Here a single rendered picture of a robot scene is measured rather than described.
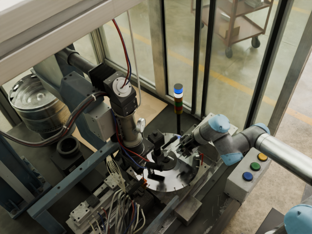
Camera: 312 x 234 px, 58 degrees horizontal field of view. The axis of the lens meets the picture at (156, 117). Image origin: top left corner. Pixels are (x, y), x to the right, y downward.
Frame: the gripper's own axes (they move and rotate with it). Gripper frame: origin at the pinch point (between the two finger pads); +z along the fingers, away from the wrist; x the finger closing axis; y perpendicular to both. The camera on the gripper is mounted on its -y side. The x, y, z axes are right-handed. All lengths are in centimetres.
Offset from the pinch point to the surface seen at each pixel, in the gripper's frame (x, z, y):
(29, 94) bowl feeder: -78, 43, 22
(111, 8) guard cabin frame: -22, -92, 67
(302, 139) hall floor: 75, 38, -144
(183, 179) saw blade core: 10.8, 0.2, 8.9
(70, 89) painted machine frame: -42, -28, 40
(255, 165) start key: 29.8, -12.7, -19.5
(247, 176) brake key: 30.0, -11.1, -12.5
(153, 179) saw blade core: 1.9, 7.2, 16.8
